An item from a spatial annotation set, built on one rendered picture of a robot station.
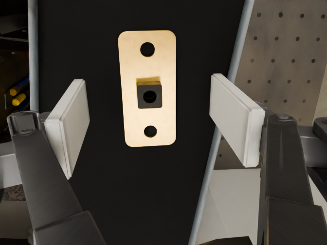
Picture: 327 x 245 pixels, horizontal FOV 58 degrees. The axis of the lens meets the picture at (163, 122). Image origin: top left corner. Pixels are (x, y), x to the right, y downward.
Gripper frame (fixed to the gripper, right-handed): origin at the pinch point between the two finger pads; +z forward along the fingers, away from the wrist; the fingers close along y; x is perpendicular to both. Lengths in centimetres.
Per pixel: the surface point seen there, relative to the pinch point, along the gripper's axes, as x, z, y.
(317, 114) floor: -52, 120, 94
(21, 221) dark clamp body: -17.3, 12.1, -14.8
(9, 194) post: -12.1, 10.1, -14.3
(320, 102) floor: -46, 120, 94
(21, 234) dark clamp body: -19.2, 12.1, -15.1
